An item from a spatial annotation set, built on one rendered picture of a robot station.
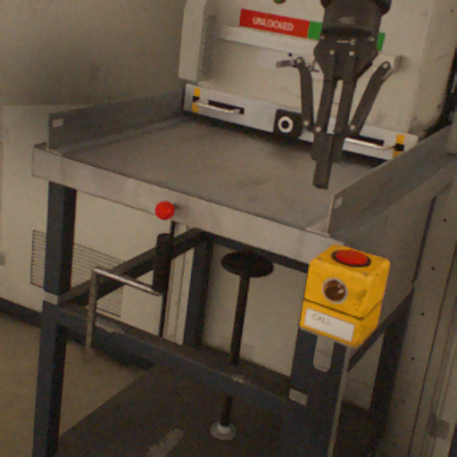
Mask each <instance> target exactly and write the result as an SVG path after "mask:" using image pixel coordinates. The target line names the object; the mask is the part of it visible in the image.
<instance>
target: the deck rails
mask: <svg viewBox="0 0 457 457"><path fill-rule="evenodd" d="M185 95H186V87H179V88H174V89H170V90H166V91H162V92H156V93H152V94H148V95H143V96H134V97H131V98H126V99H121V100H117V101H112V102H108V103H103V104H95V105H90V106H86V107H80V108H77V109H72V110H67V111H62V112H54V113H49V114H48V118H47V139H46V143H47V148H45V151H47V152H51V153H54V154H60V155H65V154H72V153H75V152H78V151H81V150H85V149H88V148H92V147H96V146H99V145H105V144H109V143H111V142H115V141H119V140H122V139H126V138H129V137H134V136H138V135H141V134H145V133H149V132H152V131H156V130H158V129H164V128H168V127H171V126H174V125H179V124H181V123H185V122H188V121H192V120H197V119H201V118H203V117H208V116H206V115H202V114H198V113H194V112H188V111H185V110H184V103H185ZM59 119H62V126H60V127H55V128H54V120H59ZM451 125H452V124H449V125H447V126H446V127H445V128H444V129H441V130H439V131H437V133H434V134H432V135H431V136H429V137H428V138H427V139H424V140H422V141H421V142H419V143H418V144H416V145H413V146H412V147H410V149H408V150H406V151H404V152H402V153H401V154H398V155H397V156H395V157H393V158H392V159H390V160H388V162H385V163H383V164H382V165H380V166H378V167H377V168H376V169H374V170H371V171H369V172H368V173H366V174H364V175H363V177H361V178H358V179H356V180H355V181H354V182H352V183H350V184H349V185H347V186H344V187H342V188H340V189H339V190H337V191H336V192H335V193H333V194H332V200H331V205H330V210H329V213H328V214H326V215H325V216H323V217H322V218H320V219H318V220H316V221H315V222H313V223H312V224H311V225H310V227H308V228H306V229H305V230H309V231H311V232H314V233H317V234H321V235H323V236H326V237H331V236H332V235H334V234H335V233H336V232H338V230H340V229H341V228H343V227H344V226H345V225H346V224H347V223H349V222H351V221H352V220H354V219H355V218H357V217H358V216H360V215H361V214H362V213H365V212H366V211H367V210H368V209H370V208H371V207H372V206H374V205H375V204H378V202H379V201H381V200H382V199H384V198H385V197H386V196H388V195H391V194H392V193H393V192H394V191H395V190H397V189H398V188H399V187H402V186H404V184H405V183H406V182H408V181H409V180H411V179H413V178H415V177H416V176H418V175H419V174H420V173H422V172H423V171H425V169H426V168H428V167H429V166H432V165H433V164H434V163H436V162H438V161H440V160H441V159H443V158H444V156H446V154H445V147H446V146H447V142H448V137H449V134H450V128H451ZM339 198H340V200H339V205H337V206H336V207H335V202H336V200H337V199H339Z"/></svg>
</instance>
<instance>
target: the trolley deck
mask: <svg viewBox="0 0 457 457"><path fill-rule="evenodd" d="M45 148H47V143H46V141H45V142H42V143H39V144H34V145H33V149H32V160H33V173H32V176H34V177H37V178H40V179H45V180H48V181H52V183H55V184H58V185H61V186H64V187H69V188H72V189H75V190H78V191H82V192H85V193H88V194H91V195H96V196H99V198H102V199H104V200H108V201H111V202H115V203H117V204H122V205H125V206H128V207H130V208H133V209H138V210H140V211H143V212H148V213H151V214H153V215H155V212H154V208H155V206H156V205H157V204H158V203H159V202H161V201H169V202H171V203H172V204H176V205H177V208H176V209H175V213H174V215H173V216H172V217H171V218H170V219H169V220H174V221H176V222H179V223H182V224H185V226H188V227H191V228H194V229H199V230H202V231H205V232H208V233H211V234H213V235H217V236H220V237H225V238H227V239H230V240H233V241H236V242H238V243H242V244H246V245H250V246H253V247H256V248H259V249H262V250H264V251H267V252H270V253H275V254H279V255H282V256H285V257H287V258H290V259H293V260H296V261H299V262H301V263H305V264H308V265H310V264H311V261H312V259H313V258H315V257H316V256H317V255H319V254H320V253H322V252H323V251H324V250H326V249H327V248H328V247H331V246H332V245H333V244H338V245H342V246H346V247H350V248H352V249H356V250H359V251H362V252H365V253H367V252H368V251H369V249H370V248H372V247H373V246H374V245H375V244H376V243H379V242H380V241H381V240H382V239H383V238H385V237H386V236H387V235H388V234H389V233H392V232H393V231H394V230H395V229H397V228H398V226H399V225H400V224H401V223H402V222H405V221H406V220H407V219H408V218H410V217H411V216H412V215H413V214H414V213H415V212H417V211H418V210H419V209H420V208H422V206H423V205H425V204H426V203H427V202H429V201H430V200H431V199H432V198H433V197H436V196H437V195H438V194H439V193H440V192H442V190H444V189H445V188H446V187H448V186H449V185H450V184H451V183H453V179H454V174H455V171H456V166H457V157H453V156H450V155H446V156H444V158H443V159H441V160H440V161H438V162H436V163H434V164H433V165H432V166H429V167H428V168H426V169H425V171H423V172H422V173H420V174H419V175H418V176H416V177H415V178H413V179H411V180H409V181H408V182H406V183H405V184H404V186H402V187H399V188H398V189H397V190H395V191H394V192H393V193H392V194H391V195H388V196H386V197H385V198H384V199H382V200H381V201H379V202H378V204H375V205H374V206H372V207H371V208H370V209H368V210H367V211H366V212H365V213H362V214H361V215H360V216H358V217H357V218H355V219H354V220H352V221H351V222H349V223H347V224H346V225H345V226H344V227H343V228H341V229H340V230H338V232H336V233H335V234H334V235H332V236H331V237H326V236H323V235H321V234H317V233H314V232H311V231H309V230H305V229H307V228H308V227H310V225H311V224H312V223H313V222H315V221H316V220H318V219H320V218H322V217H323V216H325V215H326V214H328V213H329V210H330V205H331V200H332V194H333V193H335V192H336V191H337V190H339V189H340V188H342V187H344V186H347V185H349V184H350V183H352V182H354V181H355V180H356V179H358V178H361V177H363V175H364V174H366V173H368V172H369V171H371V170H374V169H376V168H377V167H378V166H380V165H382V164H383V163H385V162H388V159H383V158H379V157H377V158H376V156H373V157H372V155H371V156H368V155H364V154H357V153H353V152H349V151H346V150H343V153H342V159H340V161H339V162H333V164H332V171H331V176H330V181H329V186H328V189H323V188H316V187H315V186H314V185H313V184H312V181H313V175H314V171H315V165H316V161H315V160H313V159H312V158H311V150H312V142H308V141H304V140H302V139H298V138H293V137H287V136H283V135H280V134H276V133H272V132H269V131H264V129H262V130H261V129H258V128H254V127H250V126H246V125H243V124H239V123H235V122H231V121H227V120H221V119H217V118H213V117H210V116H208V117H203V118H201V119H197V120H192V121H188V122H185V123H181V124H179V125H174V126H171V127H168V128H164V129H158V130H156V131H152V132H149V133H145V134H141V135H138V136H134V137H129V138H126V139H122V140H119V141H115V142H111V143H109V144H105V145H99V146H96V147H92V148H88V149H85V150H81V151H78V152H75V153H72V154H65V155H60V154H54V153H51V152H47V151H45Z"/></svg>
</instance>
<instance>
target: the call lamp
mask: <svg viewBox="0 0 457 457"><path fill-rule="evenodd" d="M321 292H322V294H324V296H325V297H326V299H327V300H329V301H330V302H332V303H342V302H344V301H345V300H346V298H347V297H348V293H349V291H348V287H347V285H346V283H345V282H344V281H343V280H342V279H340V278H334V277H333V278H328V279H327V280H326V281H324V282H323V283H322V286H321Z"/></svg>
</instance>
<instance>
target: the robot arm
mask: <svg viewBox="0 0 457 457"><path fill-rule="evenodd" d="M320 4H321V5H322V7H323V8H324V10H325V11H324V15H323V22H322V27H321V32H320V37H319V41H318V43H317V45H316V46H315V47H314V50H313V53H312V54H308V55H306V56H305V57H304V58H303V57H302V56H298V58H296V60H295V66H296V68H298V71H299V72H298V73H300V76H299V79H300V95H301V111H302V125H303V127H304V128H305V129H306V130H307V131H308V132H311V133H312V134H313V141H312V150H311V158H312V159H313V160H315V161H316V165H315V171H314V175H313V181H312V184H313V185H314V186H315V187H316V188H323V189H328V186H329V181H330V176H331V171H332V164H333V162H339V161H340V159H342V153H343V147H344V142H345V140H346V139H347V138H348V137H358V136H359V135H360V134H361V129H362V127H363V125H365V122H366V120H367V119H368V115H369V113H370V109H371V107H373V105H374V102H375V100H376V98H377V95H378V91H379V89H380V88H381V87H382V85H383V84H384V83H385V81H386V79H387V78H388V77H390V76H391V75H392V73H393V69H392V66H391V64H390V62H385V61H383V60H381V59H380V58H379V57H378V49H377V41H378V35H379V29H380V22H381V18H382V17H383V16H385V15H386V13H388V12H389V10H391V5H392V0H320ZM316 62H317V63H318V65H319V66H320V69H321V71H322V72H323V74H324V77H323V88H322V89H321V93H320V104H319V109H318V114H317V119H316V123H315V119H314V104H313V88H312V75H311V73H312V71H313V70H314V66H313V65H315V63H316ZM372 65H374V67H372V69H371V72H372V75H371V77H370V80H369V83H368V85H367V86H366V87H365V90H364V92H363V94H362V97H361V101H360V103H359V104H358V105H357V107H356V110H355V112H354V114H353V118H352V120H351V123H350V125H348V123H349V120H350V115H351V109H352V103H353V92H355V90H356V87H357V80H358V79H359V78H360V77H361V76H362V75H364V73H365V72H366V71H367V70H368V69H369V68H370V67H371V66H372ZM338 81H343V86H342V91H341V96H340V97H339V103H338V108H337V119H336V124H335V130H333V129H332V132H333V133H334V135H333V134H331V133H327V132H328V122H329V116H331V112H332V105H333V100H334V95H335V89H336V88H337V85H338Z"/></svg>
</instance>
